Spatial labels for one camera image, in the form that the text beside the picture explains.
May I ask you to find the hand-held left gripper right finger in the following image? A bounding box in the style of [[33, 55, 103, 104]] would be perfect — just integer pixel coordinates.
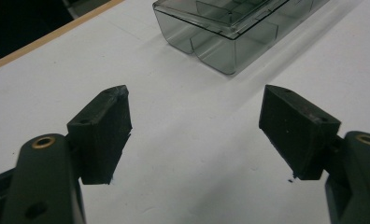
[[258, 84, 342, 181]]

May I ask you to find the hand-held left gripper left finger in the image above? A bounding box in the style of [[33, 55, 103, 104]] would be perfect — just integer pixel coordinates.
[[66, 84, 133, 186]]

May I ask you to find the clear plastic compartment box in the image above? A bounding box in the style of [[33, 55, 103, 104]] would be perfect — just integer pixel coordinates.
[[152, 0, 331, 76]]

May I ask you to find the white table cover sheet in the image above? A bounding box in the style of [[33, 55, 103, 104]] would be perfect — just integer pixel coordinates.
[[0, 0, 370, 224]]

